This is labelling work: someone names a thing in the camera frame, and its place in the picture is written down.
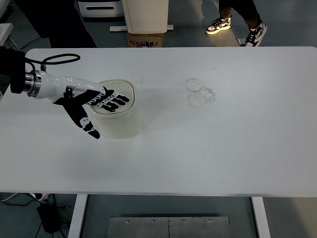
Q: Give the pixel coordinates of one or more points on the white flat base bar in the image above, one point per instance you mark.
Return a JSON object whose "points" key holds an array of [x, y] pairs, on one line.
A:
{"points": [[124, 28]]}

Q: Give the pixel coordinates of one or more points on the grey metal floor plate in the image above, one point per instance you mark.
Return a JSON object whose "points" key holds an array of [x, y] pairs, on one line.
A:
{"points": [[169, 227]]}

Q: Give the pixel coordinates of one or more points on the black white robot ring finger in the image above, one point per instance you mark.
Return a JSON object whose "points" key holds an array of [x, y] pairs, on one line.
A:
{"points": [[118, 96]]}

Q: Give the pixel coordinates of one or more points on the black white robot index finger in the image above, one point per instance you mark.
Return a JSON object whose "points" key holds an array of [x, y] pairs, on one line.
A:
{"points": [[109, 106]]}

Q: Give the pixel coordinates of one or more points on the white black sneaker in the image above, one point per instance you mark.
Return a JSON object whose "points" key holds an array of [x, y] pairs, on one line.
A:
{"points": [[219, 24], [255, 36]]}

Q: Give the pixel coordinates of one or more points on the white black left sneaker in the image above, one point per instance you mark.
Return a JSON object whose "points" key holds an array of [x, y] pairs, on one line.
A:
{"points": [[219, 24]]}

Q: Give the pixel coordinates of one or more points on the white side table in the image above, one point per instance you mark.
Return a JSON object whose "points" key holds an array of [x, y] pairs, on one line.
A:
{"points": [[5, 31]]}

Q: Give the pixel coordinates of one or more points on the brown cardboard box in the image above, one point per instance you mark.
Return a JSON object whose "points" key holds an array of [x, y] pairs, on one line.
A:
{"points": [[145, 40]]}

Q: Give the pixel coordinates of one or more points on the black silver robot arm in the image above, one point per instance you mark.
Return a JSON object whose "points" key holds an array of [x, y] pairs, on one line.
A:
{"points": [[71, 93]]}

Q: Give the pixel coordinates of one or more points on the white appliance on box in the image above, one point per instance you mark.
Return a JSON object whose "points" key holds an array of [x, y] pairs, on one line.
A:
{"points": [[146, 16]]}

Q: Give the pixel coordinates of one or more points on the white table leg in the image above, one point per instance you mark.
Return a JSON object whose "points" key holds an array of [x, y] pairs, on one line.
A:
{"points": [[78, 216], [260, 217]]}

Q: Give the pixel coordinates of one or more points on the white grey machine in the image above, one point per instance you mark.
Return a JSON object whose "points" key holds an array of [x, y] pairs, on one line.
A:
{"points": [[100, 8]]}

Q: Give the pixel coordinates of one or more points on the person in black clothes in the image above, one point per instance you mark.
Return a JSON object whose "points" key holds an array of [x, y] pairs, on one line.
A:
{"points": [[57, 20]]}

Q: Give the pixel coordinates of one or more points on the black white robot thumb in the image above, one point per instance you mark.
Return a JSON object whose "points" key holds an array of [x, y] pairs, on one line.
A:
{"points": [[79, 116]]}

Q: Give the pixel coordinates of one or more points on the person in dark trousers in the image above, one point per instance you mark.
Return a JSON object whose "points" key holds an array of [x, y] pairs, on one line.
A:
{"points": [[245, 8]]}

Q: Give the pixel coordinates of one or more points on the left white table leg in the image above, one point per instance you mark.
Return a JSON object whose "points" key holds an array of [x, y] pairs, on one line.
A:
{"points": [[78, 216]]}

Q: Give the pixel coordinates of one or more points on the right white table leg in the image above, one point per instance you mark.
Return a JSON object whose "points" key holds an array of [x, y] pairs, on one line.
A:
{"points": [[260, 217]]}

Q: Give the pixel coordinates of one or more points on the black white robot little finger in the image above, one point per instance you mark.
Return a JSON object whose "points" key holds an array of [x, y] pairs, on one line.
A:
{"points": [[108, 92]]}

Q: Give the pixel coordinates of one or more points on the cream push-lid trash can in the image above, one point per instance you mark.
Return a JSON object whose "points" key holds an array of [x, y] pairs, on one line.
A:
{"points": [[125, 121]]}

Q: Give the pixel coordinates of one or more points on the white black right sneaker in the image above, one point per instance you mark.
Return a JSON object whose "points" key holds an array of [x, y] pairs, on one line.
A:
{"points": [[255, 36]]}

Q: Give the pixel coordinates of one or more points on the black white robot middle finger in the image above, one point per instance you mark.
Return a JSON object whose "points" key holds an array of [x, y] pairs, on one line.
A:
{"points": [[118, 102]]}

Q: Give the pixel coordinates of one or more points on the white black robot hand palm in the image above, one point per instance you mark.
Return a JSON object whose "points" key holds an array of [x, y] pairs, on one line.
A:
{"points": [[53, 88]]}

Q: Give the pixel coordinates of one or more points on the black power adapter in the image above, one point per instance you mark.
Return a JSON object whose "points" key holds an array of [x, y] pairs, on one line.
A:
{"points": [[49, 218]]}

